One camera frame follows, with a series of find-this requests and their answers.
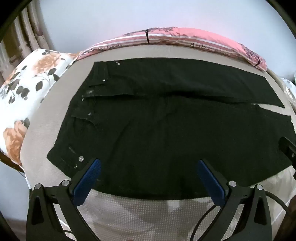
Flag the white patterned pillow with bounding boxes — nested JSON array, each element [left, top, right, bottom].
[[280, 77, 296, 103]]

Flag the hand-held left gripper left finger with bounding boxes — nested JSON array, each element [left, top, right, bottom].
[[26, 158, 102, 241]]

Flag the beige bed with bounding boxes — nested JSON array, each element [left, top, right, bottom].
[[20, 43, 296, 241]]

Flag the floral white pillow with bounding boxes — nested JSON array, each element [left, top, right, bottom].
[[0, 48, 80, 167]]

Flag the black pants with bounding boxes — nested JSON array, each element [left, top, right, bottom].
[[46, 57, 296, 201]]

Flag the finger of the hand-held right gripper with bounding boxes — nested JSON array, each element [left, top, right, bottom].
[[279, 136, 296, 165]]

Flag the black cable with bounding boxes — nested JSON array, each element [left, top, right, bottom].
[[191, 190, 290, 241]]

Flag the beige curtain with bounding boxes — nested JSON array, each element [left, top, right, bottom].
[[0, 5, 56, 79]]

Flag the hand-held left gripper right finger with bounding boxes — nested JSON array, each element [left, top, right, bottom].
[[196, 159, 272, 241]]

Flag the pink striped blanket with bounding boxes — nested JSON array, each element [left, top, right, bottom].
[[76, 27, 268, 72]]

